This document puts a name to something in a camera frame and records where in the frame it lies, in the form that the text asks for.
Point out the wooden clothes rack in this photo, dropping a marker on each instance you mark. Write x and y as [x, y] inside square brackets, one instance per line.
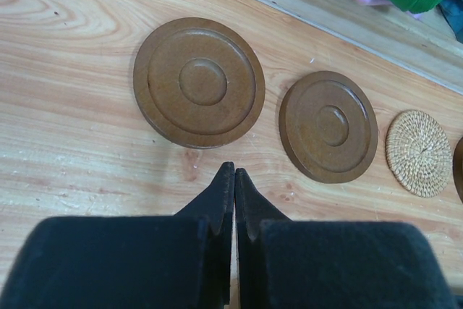
[425, 45]

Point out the brown wooden saucer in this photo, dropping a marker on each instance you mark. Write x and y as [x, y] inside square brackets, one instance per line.
[328, 127]
[457, 168]
[198, 83]

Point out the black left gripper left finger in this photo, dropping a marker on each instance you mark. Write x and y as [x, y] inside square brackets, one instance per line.
[177, 261]

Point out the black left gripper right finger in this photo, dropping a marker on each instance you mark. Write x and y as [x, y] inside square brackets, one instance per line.
[331, 264]

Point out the blue crumpled cloth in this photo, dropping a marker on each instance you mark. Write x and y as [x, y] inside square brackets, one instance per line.
[452, 11]

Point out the left woven rattan coaster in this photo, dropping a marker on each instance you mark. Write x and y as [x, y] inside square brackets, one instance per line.
[418, 153]

